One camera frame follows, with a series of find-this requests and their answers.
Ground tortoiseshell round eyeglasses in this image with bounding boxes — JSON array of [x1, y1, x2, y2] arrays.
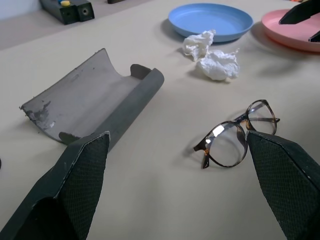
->
[[193, 99, 281, 170]]

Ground pink plastic plate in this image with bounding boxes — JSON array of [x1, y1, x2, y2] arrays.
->
[[261, 8, 320, 53]]

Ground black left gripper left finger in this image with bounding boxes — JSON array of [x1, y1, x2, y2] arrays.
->
[[0, 130, 111, 240]]

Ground plain black rectangular box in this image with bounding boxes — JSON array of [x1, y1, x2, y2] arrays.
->
[[71, 0, 96, 23]]

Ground black box with coloured buttons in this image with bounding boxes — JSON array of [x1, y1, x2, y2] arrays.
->
[[39, 0, 77, 26]]

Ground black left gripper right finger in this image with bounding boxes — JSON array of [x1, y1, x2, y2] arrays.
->
[[246, 130, 320, 240]]

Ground crumpled white tissue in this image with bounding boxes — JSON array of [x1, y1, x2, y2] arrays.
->
[[196, 48, 241, 81], [182, 29, 217, 62]]

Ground blue plastic plate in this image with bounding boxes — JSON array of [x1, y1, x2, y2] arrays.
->
[[167, 2, 254, 43]]

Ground grey open glasses case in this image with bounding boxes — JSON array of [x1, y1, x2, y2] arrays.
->
[[18, 47, 165, 154]]

